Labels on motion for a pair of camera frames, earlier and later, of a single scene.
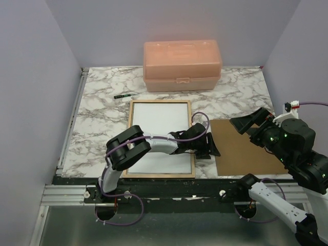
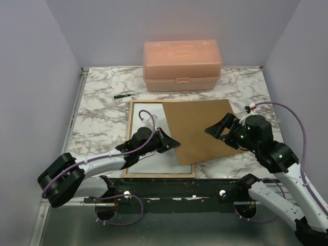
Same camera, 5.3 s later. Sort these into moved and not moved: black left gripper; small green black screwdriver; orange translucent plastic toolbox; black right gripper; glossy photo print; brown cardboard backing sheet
Moved: black right gripper; black left gripper; brown cardboard backing sheet
Not moved: orange translucent plastic toolbox; glossy photo print; small green black screwdriver
